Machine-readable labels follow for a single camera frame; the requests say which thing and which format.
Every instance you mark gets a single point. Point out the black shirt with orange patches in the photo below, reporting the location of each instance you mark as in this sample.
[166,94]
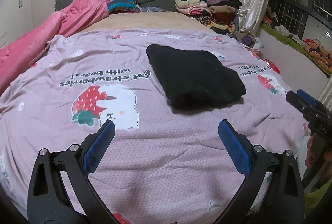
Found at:
[194,79]

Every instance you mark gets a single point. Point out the person's right hand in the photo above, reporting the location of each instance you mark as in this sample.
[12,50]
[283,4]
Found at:
[311,156]

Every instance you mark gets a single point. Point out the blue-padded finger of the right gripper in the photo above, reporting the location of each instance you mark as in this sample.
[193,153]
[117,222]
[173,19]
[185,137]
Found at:
[294,100]
[307,98]

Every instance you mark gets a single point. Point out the white glossy wardrobe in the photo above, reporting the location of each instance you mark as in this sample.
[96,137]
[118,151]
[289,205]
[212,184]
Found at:
[16,20]

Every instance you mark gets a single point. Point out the lilac strawberry print bed sheet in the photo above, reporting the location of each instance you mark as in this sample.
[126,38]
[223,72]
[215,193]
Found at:
[163,165]

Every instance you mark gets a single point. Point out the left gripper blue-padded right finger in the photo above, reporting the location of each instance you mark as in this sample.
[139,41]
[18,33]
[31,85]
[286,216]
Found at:
[283,201]

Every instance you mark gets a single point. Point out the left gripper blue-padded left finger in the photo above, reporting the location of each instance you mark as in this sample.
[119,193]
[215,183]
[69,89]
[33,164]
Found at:
[48,201]

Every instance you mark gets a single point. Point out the green cloth on windowsill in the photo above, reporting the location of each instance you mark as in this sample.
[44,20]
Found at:
[311,48]

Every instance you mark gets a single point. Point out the pile of folded clothes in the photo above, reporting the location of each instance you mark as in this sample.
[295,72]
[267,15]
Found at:
[218,15]

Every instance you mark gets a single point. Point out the beige plush mattress cover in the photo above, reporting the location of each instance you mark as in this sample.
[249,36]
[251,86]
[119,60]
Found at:
[150,20]

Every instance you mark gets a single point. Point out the pink fleece blanket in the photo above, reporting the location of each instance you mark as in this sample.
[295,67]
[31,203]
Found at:
[18,56]

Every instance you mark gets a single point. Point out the striped folded clothes stack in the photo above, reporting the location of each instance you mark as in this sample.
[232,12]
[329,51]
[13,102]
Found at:
[119,6]

